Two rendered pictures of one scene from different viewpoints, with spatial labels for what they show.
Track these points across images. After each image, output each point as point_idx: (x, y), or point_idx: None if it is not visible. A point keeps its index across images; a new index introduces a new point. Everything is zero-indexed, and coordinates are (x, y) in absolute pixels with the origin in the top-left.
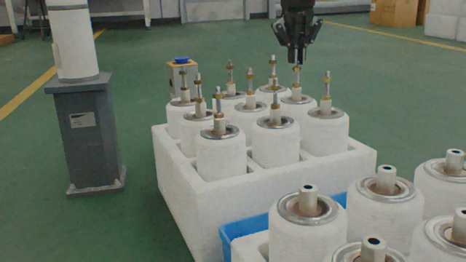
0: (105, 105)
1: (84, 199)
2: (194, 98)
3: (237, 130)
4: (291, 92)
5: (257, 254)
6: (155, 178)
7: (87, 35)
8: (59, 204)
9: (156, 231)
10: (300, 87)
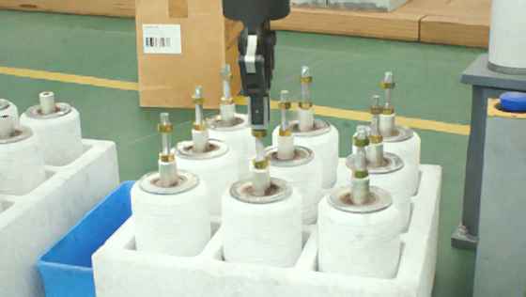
0: (479, 111)
1: (457, 221)
2: (390, 137)
3: (211, 126)
4: (330, 217)
5: (85, 143)
6: (473, 274)
7: (500, 2)
8: (459, 208)
9: None
10: (255, 169)
